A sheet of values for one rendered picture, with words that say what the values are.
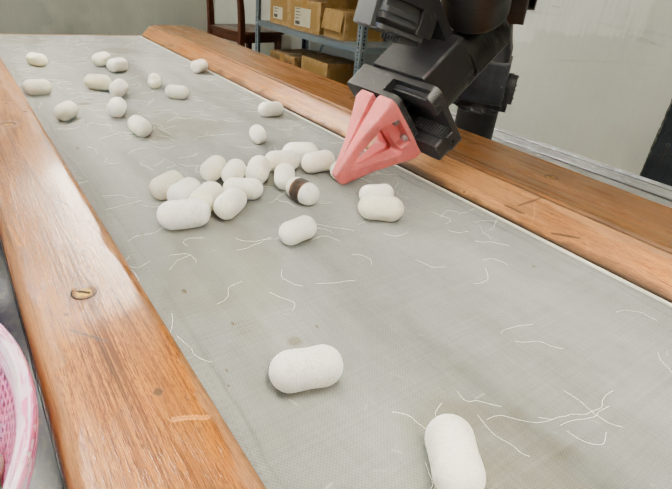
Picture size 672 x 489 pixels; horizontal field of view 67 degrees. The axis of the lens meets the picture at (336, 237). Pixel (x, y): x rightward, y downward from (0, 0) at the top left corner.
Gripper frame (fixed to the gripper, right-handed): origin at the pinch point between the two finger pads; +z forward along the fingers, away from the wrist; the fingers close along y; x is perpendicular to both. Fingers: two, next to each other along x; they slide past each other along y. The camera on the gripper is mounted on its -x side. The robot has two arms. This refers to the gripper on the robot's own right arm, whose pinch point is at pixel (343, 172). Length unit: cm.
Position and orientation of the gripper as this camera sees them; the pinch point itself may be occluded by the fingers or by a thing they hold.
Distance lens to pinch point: 45.2
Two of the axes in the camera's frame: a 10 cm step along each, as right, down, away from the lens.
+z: -6.8, 7.3, -1.0
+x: 4.6, 5.3, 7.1
